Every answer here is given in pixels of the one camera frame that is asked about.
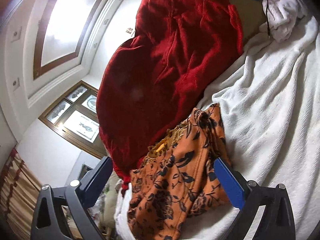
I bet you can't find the black cable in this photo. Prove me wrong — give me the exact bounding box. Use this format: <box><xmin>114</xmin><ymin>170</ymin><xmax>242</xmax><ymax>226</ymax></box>
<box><xmin>265</xmin><ymin>0</ymin><xmax>288</xmax><ymax>40</ymax></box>

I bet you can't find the red velvet blanket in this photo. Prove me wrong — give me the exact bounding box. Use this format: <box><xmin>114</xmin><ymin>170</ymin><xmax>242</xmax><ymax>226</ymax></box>
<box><xmin>96</xmin><ymin>0</ymin><xmax>244</xmax><ymax>190</ymax></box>

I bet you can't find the beige striped curtain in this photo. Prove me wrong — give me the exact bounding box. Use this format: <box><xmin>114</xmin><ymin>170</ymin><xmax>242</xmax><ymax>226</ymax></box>
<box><xmin>1</xmin><ymin>148</ymin><xmax>41</xmax><ymax>239</ymax></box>

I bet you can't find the orange black floral blouse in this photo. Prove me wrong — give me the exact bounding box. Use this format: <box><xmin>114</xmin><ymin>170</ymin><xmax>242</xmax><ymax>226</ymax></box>
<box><xmin>127</xmin><ymin>103</ymin><xmax>229</xmax><ymax>239</ymax></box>

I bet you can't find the white towel sheet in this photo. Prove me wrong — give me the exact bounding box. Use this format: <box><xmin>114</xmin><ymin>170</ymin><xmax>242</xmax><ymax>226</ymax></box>
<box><xmin>113</xmin><ymin>15</ymin><xmax>320</xmax><ymax>240</ymax></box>

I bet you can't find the pale pink fleece garment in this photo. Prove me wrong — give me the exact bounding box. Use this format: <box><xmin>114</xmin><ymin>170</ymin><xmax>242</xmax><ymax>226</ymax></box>
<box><xmin>260</xmin><ymin>0</ymin><xmax>308</xmax><ymax>43</ymax></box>

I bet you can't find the brown wooden double door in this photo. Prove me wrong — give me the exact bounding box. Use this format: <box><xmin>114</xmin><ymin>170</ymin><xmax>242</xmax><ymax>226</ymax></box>
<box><xmin>39</xmin><ymin>81</ymin><xmax>108</xmax><ymax>159</ymax></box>

